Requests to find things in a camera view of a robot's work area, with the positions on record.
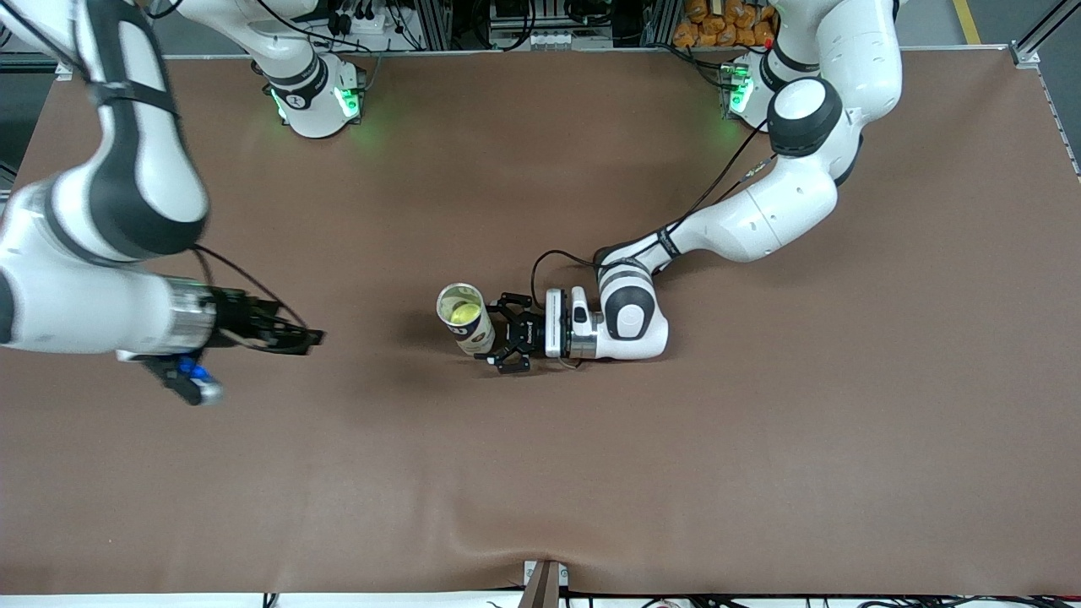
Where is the camera mount post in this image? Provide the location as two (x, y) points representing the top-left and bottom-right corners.
(519, 559), (569, 608)

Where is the white power strip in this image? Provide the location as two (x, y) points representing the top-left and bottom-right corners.
(325, 7), (389, 36)

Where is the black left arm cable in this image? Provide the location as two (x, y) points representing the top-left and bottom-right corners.
(530, 118), (774, 296)

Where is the aluminium frame post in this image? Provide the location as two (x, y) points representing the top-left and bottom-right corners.
(639, 0), (676, 47)
(412, 0), (457, 50)

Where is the aluminium frame strut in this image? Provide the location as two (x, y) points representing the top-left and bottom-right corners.
(1009, 0), (1081, 70)

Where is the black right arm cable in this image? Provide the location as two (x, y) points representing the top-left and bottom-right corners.
(193, 243), (309, 332)

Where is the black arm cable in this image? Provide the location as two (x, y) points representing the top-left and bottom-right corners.
(193, 243), (309, 332)
(530, 118), (774, 296)

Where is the silver tennis ball can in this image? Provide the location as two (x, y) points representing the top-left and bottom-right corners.
(437, 283), (497, 356)

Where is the brown table cover mat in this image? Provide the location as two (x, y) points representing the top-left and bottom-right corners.
(0, 49), (1081, 596)

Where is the orange mesh bag pile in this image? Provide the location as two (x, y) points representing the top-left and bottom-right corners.
(673, 0), (778, 49)

